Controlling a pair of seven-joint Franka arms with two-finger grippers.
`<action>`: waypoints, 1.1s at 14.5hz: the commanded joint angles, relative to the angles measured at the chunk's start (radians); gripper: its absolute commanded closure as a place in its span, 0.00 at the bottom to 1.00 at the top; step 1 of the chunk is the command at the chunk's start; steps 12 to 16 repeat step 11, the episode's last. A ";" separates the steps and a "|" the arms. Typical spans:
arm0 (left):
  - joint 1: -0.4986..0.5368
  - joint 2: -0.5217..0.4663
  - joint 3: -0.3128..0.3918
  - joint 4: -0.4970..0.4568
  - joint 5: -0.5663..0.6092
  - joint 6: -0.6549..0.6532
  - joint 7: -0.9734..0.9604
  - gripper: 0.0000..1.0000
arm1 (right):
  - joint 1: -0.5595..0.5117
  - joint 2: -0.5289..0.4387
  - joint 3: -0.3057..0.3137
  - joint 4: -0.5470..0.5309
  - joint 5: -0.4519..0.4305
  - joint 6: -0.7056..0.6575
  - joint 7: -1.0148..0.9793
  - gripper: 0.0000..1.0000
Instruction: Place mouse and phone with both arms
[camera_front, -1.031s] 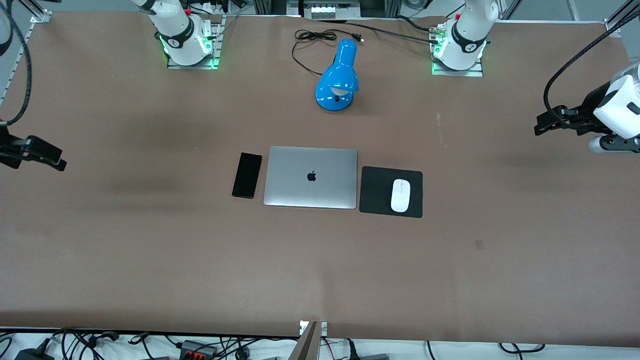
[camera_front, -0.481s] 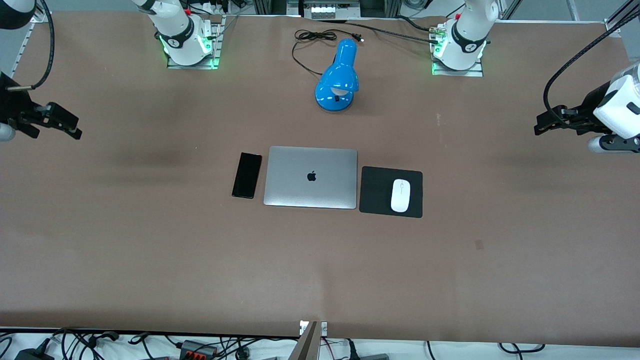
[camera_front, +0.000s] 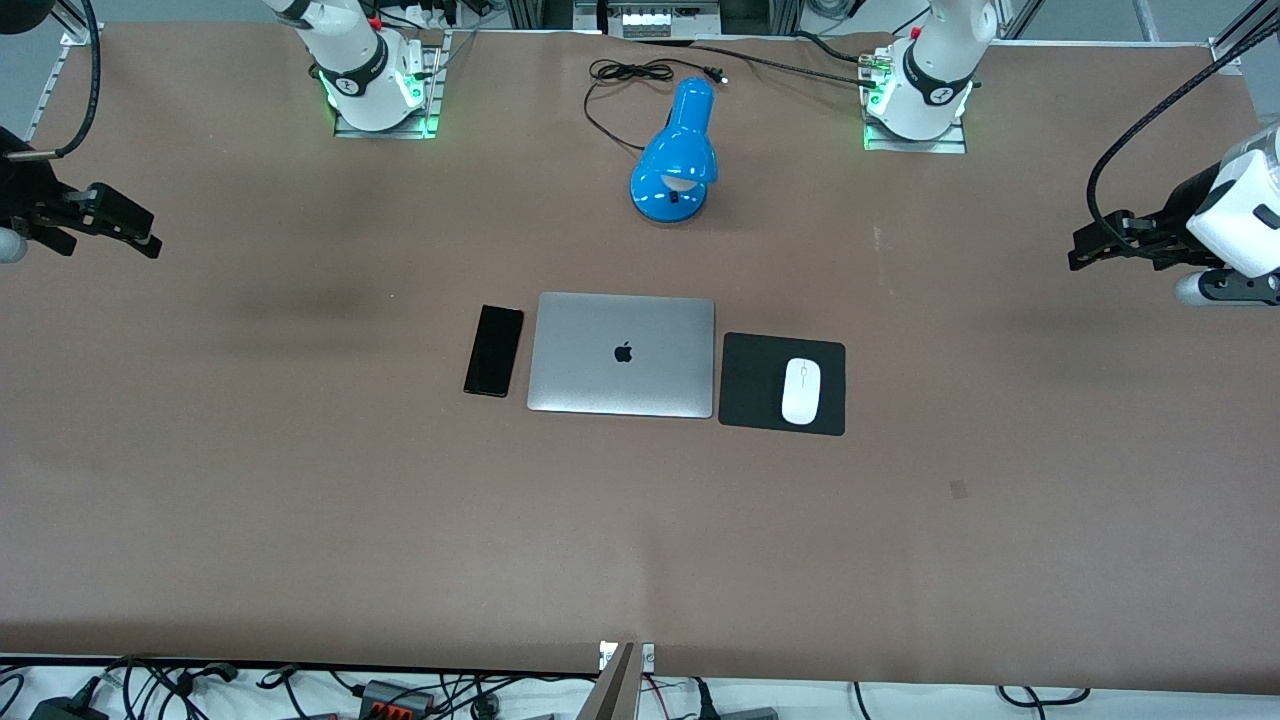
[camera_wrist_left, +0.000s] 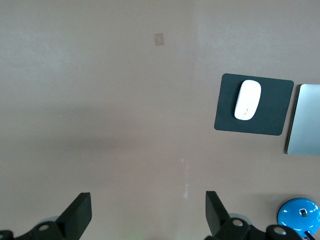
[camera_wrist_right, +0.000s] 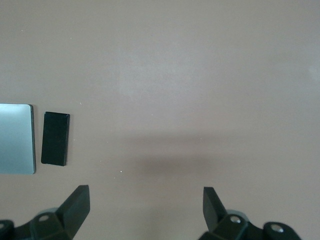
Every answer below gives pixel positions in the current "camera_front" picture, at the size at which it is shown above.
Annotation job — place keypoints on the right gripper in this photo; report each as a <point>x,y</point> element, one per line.
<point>28,196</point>

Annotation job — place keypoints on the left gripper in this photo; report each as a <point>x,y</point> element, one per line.
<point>1178,216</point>

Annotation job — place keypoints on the white computer mouse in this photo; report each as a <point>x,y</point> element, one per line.
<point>801,392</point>

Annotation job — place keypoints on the black smartphone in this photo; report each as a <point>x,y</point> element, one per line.
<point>494,350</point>

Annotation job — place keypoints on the black mouse pad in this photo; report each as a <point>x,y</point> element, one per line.
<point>750,385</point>

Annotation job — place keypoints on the blue desk lamp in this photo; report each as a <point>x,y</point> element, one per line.
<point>680,150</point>

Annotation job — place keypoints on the silver closed laptop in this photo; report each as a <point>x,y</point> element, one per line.
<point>600,340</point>

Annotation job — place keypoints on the black power adapter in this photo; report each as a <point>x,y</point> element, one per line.
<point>65,710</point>

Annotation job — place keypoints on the metal rack with sockets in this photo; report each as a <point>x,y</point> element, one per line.
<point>660,18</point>

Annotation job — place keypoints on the black red connector block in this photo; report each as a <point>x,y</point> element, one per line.
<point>395,698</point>

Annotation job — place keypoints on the aluminium frame profile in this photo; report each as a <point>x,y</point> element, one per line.
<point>75,22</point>
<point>1240,40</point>

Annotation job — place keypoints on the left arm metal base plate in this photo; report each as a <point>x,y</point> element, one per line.
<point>905,145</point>

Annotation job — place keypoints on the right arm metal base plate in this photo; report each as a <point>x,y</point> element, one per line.
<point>425,110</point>

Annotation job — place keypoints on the small metal bracket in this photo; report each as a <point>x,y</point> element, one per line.
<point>648,657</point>

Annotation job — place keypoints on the brown angled post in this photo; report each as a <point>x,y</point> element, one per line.
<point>612,690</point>

